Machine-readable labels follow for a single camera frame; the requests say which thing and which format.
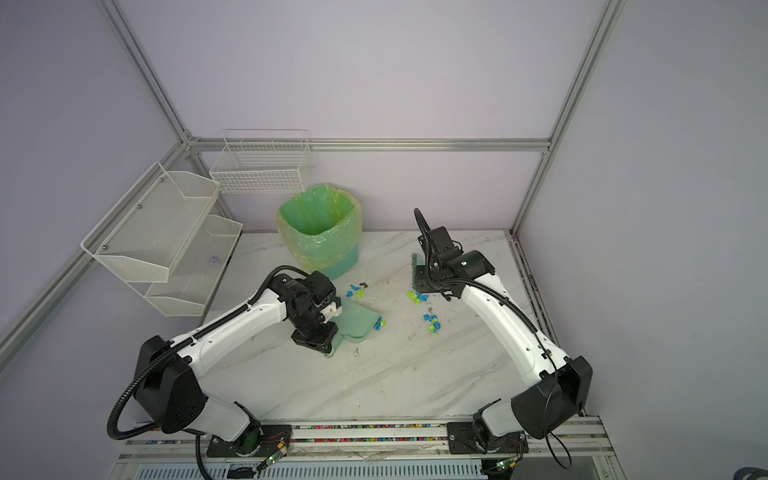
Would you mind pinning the green plastic dustpan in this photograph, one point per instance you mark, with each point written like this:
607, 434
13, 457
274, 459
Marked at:
355, 322

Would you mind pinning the white mesh two-tier shelf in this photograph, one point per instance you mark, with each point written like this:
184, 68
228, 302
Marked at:
166, 242

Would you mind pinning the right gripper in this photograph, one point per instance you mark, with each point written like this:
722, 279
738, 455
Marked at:
426, 288

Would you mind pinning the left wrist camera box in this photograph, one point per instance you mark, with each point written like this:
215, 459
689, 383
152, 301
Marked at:
331, 310

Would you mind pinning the paper scrap cluster upper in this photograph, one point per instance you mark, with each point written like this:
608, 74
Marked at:
418, 298

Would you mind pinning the white wire basket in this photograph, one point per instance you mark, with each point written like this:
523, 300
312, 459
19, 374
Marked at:
263, 161

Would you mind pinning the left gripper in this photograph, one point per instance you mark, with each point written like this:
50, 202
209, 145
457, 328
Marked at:
323, 343

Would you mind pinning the paper scrap cluster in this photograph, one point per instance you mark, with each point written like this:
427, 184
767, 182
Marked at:
418, 298
434, 326
379, 324

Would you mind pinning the paper scrap cluster right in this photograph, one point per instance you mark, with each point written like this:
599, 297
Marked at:
434, 326

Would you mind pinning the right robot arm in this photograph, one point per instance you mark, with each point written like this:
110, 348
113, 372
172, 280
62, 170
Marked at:
555, 385

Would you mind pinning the green plastic trash bin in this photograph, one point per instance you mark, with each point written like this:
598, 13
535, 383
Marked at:
336, 264

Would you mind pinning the paper scrap cluster centre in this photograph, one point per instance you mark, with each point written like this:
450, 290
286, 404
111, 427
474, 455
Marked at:
379, 324

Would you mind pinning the yellow-green bin liner bag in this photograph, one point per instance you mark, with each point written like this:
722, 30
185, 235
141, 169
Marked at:
318, 219

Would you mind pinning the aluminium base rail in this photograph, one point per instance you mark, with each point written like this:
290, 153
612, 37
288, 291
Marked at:
421, 448

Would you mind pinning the green hand brush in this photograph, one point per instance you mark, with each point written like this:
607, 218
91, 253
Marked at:
415, 257

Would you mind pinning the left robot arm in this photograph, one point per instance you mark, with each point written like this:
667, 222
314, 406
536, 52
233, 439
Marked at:
167, 379

